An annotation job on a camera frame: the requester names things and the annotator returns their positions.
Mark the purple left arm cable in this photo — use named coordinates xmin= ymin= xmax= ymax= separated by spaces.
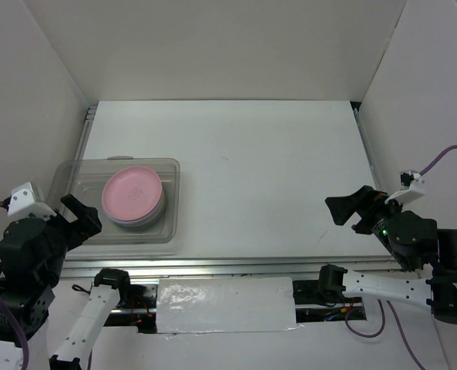
xmin=0 ymin=200 xmax=31 ymax=370

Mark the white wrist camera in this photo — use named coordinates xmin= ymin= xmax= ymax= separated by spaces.
xmin=385 ymin=170 xmax=426 ymax=206
xmin=8 ymin=182 xmax=56 ymax=221

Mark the purple plate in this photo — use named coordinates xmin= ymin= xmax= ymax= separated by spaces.
xmin=106 ymin=196 xmax=167 ymax=227

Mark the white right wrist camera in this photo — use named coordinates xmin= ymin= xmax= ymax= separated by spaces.
xmin=385 ymin=170 xmax=426 ymax=206

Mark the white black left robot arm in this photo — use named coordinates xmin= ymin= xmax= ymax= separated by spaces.
xmin=0 ymin=194 xmax=134 ymax=369

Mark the clear plastic bin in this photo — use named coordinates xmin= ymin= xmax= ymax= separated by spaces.
xmin=47 ymin=157 xmax=180 ymax=245

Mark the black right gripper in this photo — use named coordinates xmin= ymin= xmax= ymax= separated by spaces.
xmin=321 ymin=183 xmax=412 ymax=269

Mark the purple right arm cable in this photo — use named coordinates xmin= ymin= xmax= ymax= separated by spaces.
xmin=345 ymin=144 xmax=457 ymax=370

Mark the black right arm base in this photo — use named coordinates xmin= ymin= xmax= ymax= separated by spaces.
xmin=292 ymin=280 xmax=362 ymax=308

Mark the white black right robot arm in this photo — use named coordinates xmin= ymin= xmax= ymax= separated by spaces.
xmin=317 ymin=184 xmax=457 ymax=325

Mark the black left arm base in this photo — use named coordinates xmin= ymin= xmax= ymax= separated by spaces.
xmin=104 ymin=284 xmax=158 ymax=334

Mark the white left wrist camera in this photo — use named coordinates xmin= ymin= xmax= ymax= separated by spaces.
xmin=8 ymin=182 xmax=56 ymax=221

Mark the pink plate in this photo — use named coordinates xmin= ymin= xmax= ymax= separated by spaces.
xmin=102 ymin=166 xmax=163 ymax=223

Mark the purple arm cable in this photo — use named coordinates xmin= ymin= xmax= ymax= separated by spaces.
xmin=345 ymin=144 xmax=457 ymax=370
xmin=0 ymin=200 xmax=31 ymax=370

